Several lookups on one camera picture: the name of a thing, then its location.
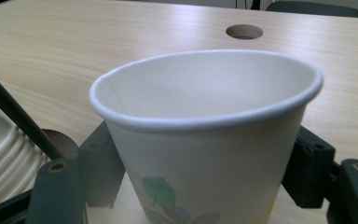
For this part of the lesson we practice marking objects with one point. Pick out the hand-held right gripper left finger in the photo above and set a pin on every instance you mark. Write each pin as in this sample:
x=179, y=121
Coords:
x=101, y=165

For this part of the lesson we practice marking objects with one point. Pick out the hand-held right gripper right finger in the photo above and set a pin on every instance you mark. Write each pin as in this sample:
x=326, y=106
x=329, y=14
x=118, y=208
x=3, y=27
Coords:
x=310, y=168

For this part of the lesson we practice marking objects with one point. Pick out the single floral paper cup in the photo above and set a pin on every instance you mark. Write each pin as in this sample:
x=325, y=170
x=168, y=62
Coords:
x=205, y=155

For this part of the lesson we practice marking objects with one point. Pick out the stack of floral paper cups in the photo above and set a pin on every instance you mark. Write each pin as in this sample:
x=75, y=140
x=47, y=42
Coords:
x=3, y=152

